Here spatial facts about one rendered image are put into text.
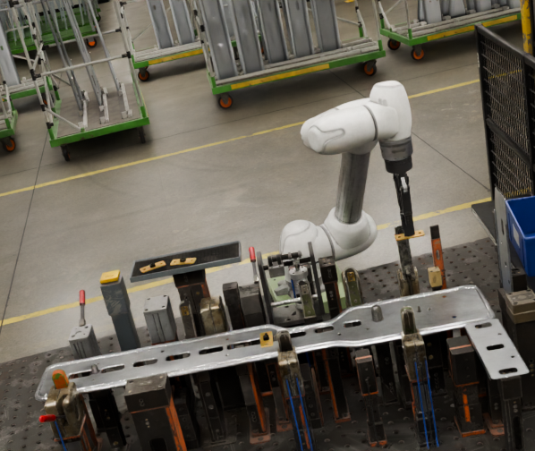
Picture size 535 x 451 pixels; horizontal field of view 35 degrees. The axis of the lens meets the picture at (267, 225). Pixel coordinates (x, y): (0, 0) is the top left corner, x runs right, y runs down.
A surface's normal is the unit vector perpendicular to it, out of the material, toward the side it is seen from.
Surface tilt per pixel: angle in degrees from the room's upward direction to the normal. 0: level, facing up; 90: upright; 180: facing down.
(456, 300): 0
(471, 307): 0
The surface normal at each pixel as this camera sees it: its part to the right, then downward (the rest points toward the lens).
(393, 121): 0.30, 0.34
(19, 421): -0.19, -0.90
